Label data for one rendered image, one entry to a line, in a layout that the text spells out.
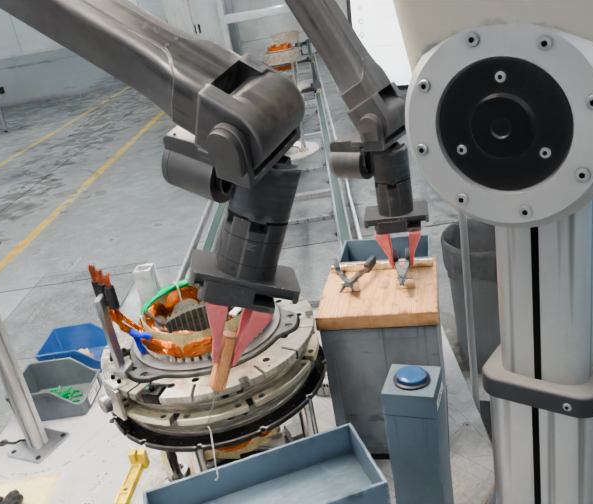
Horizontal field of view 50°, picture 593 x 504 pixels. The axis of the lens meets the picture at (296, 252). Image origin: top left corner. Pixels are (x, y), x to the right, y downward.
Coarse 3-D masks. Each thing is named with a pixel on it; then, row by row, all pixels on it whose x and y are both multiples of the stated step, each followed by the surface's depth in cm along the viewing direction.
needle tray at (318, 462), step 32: (288, 448) 74; (320, 448) 75; (352, 448) 76; (192, 480) 71; (224, 480) 73; (256, 480) 74; (288, 480) 74; (320, 480) 73; (352, 480) 72; (384, 480) 66
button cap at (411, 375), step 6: (408, 366) 88; (414, 366) 87; (402, 372) 86; (408, 372) 86; (414, 372) 86; (420, 372) 86; (402, 378) 85; (408, 378) 85; (414, 378) 85; (420, 378) 85; (402, 384) 85; (408, 384) 85; (414, 384) 85
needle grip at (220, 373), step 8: (224, 336) 62; (232, 336) 62; (224, 344) 62; (232, 344) 62; (224, 352) 62; (232, 352) 62; (224, 360) 62; (216, 368) 62; (224, 368) 62; (216, 376) 63; (224, 376) 63; (216, 384) 63; (224, 384) 63
